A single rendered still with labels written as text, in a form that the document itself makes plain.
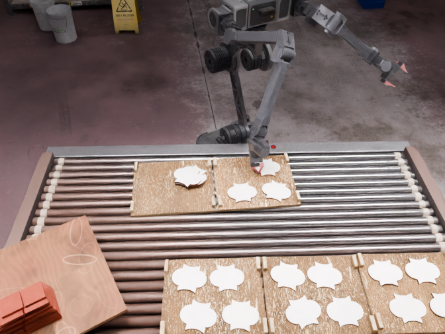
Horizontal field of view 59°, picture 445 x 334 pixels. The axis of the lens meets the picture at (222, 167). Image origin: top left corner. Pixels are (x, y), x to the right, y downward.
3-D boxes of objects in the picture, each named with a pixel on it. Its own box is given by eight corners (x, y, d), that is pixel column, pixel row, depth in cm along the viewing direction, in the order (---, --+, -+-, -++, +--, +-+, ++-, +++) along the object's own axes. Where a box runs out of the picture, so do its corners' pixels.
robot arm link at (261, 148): (265, 126, 198) (252, 124, 192) (279, 137, 190) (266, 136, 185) (255, 146, 203) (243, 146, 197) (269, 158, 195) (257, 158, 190)
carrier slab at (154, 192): (135, 165, 213) (134, 163, 212) (210, 161, 216) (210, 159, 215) (130, 217, 189) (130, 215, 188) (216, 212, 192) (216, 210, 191)
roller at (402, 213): (37, 221, 193) (34, 215, 189) (428, 211, 200) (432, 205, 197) (34, 228, 189) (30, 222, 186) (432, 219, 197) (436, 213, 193)
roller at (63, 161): (57, 162, 220) (55, 156, 217) (400, 156, 228) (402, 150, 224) (55, 168, 217) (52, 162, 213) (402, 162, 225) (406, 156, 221)
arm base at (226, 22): (231, 32, 221) (232, 10, 213) (238, 38, 216) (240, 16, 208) (218, 35, 218) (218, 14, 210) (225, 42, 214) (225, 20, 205)
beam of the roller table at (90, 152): (51, 154, 228) (48, 146, 223) (404, 148, 236) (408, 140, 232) (47, 164, 222) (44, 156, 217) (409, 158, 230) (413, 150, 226)
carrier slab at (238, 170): (212, 161, 217) (212, 158, 215) (285, 156, 220) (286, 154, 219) (218, 211, 192) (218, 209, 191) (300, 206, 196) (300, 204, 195)
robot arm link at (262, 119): (289, 49, 186) (273, 44, 179) (298, 52, 182) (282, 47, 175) (261, 134, 201) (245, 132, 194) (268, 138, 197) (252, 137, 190)
